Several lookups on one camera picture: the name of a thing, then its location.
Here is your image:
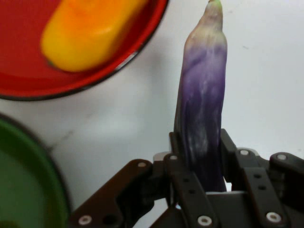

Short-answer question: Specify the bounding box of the orange yellow mango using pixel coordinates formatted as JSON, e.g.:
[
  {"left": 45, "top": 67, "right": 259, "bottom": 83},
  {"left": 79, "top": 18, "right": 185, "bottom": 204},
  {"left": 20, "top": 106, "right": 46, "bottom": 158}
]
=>
[{"left": 40, "top": 0, "right": 149, "bottom": 73}]

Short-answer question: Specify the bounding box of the purple eggplant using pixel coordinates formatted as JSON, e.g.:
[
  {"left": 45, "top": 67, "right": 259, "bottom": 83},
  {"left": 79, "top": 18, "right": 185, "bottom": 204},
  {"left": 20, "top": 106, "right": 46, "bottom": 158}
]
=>
[{"left": 174, "top": 0, "right": 228, "bottom": 192}]

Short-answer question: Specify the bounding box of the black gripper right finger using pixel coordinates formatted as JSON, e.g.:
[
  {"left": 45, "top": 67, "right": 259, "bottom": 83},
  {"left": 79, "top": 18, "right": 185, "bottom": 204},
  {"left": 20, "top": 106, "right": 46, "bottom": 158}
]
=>
[{"left": 219, "top": 128, "right": 304, "bottom": 228}]

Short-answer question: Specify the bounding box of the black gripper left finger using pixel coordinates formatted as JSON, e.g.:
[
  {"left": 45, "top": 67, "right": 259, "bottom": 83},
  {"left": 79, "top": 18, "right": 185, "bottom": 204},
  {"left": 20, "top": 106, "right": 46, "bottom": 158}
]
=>
[{"left": 68, "top": 132, "right": 220, "bottom": 228}]

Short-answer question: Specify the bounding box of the red round plate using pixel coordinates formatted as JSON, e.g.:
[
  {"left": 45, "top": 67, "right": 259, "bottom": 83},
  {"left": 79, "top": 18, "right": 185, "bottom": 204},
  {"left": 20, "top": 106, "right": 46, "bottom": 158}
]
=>
[{"left": 0, "top": 0, "right": 169, "bottom": 102}]

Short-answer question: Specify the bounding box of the dark green round plate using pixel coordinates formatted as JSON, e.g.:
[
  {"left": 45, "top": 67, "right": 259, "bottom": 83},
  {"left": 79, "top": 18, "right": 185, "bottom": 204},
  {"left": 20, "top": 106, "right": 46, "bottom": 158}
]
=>
[{"left": 0, "top": 113, "right": 72, "bottom": 228}]

